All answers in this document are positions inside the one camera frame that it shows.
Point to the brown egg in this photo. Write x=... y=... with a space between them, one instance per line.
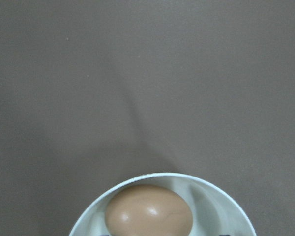
x=148 y=210

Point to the white bowl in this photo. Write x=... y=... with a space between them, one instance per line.
x=214 y=211

